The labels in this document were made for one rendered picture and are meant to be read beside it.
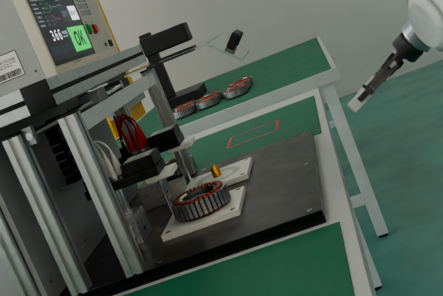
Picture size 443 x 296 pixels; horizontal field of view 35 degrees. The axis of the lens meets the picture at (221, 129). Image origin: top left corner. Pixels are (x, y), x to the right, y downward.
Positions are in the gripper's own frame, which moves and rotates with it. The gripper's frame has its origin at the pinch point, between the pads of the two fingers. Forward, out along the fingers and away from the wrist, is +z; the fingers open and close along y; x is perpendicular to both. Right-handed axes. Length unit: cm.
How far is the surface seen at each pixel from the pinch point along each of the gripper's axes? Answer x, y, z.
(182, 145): 22, -49, 17
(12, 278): 24, -98, 28
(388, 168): -43, 188, 84
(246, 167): 8.9, -44.9, 13.3
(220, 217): 6, -74, 8
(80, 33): 51, -59, 8
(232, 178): 9, -51, 14
